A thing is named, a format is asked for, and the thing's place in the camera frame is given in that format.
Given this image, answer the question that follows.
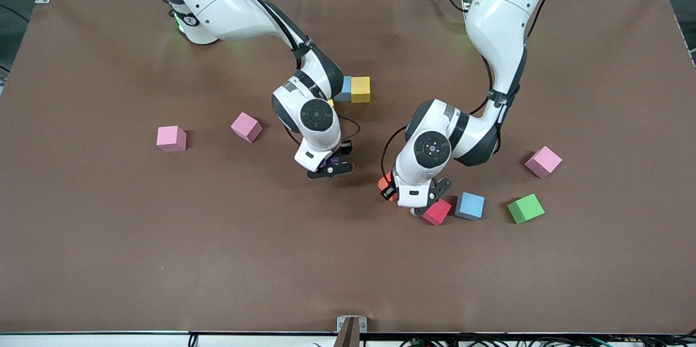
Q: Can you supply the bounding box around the orange foam cube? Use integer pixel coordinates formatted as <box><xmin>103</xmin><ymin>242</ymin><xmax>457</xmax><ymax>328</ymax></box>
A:
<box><xmin>377</xmin><ymin>172</ymin><xmax>395</xmax><ymax>202</ymax></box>

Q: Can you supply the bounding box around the red foam cube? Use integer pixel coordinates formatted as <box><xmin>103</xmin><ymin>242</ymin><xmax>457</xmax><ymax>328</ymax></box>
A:
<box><xmin>422</xmin><ymin>198</ymin><xmax>453</xmax><ymax>226</ymax></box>

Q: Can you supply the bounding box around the blue foam cube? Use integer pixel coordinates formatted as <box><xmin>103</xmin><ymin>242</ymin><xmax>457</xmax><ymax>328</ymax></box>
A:
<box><xmin>334</xmin><ymin>76</ymin><xmax>353</xmax><ymax>103</ymax></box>
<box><xmin>455</xmin><ymin>192</ymin><xmax>486</xmax><ymax>221</ymax></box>

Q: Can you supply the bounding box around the brown table mat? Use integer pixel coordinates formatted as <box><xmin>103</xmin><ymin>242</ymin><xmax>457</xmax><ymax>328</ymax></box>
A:
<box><xmin>0</xmin><ymin>0</ymin><xmax>696</xmax><ymax>334</ymax></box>

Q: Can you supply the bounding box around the pink foam cube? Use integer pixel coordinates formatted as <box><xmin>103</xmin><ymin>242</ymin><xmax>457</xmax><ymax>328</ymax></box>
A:
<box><xmin>231</xmin><ymin>112</ymin><xmax>263</xmax><ymax>144</ymax></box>
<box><xmin>525</xmin><ymin>146</ymin><xmax>563</xmax><ymax>179</ymax></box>
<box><xmin>157</xmin><ymin>126</ymin><xmax>187</xmax><ymax>152</ymax></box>

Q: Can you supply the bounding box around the green foam cube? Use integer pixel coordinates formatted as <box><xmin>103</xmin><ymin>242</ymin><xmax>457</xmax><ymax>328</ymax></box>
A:
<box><xmin>507</xmin><ymin>193</ymin><xmax>545</xmax><ymax>225</ymax></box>

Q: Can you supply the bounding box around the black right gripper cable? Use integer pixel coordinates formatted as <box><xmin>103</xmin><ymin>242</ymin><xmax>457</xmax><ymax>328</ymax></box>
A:
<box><xmin>217</xmin><ymin>0</ymin><xmax>362</xmax><ymax>146</ymax></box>

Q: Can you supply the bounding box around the grey metal bracket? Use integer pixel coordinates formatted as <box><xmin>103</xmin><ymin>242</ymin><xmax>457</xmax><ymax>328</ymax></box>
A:
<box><xmin>337</xmin><ymin>315</ymin><xmax>368</xmax><ymax>333</ymax></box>

